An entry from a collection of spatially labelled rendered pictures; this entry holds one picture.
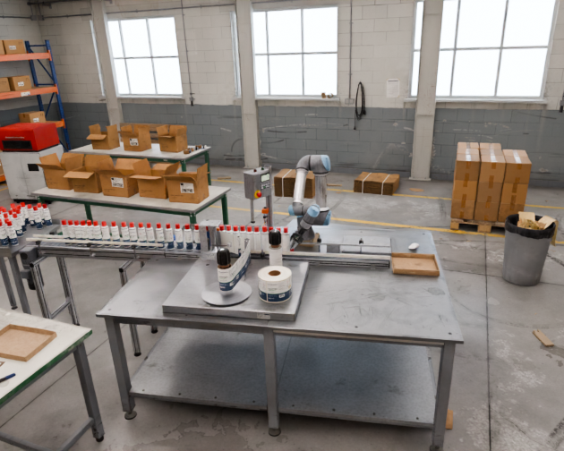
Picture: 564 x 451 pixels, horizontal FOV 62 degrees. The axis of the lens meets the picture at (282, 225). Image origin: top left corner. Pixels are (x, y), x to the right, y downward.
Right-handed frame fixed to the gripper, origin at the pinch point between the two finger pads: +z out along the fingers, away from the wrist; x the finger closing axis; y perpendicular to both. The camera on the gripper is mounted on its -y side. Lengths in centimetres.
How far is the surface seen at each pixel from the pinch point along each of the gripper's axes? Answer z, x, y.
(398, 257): -29, 71, -12
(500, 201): -61, 211, -272
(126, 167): 99, -194, -176
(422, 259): -37, 85, -9
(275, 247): -9.1, -11.4, 31.1
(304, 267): -1.3, 13.2, 19.8
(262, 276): -4, -11, 62
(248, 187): -23, -47, -1
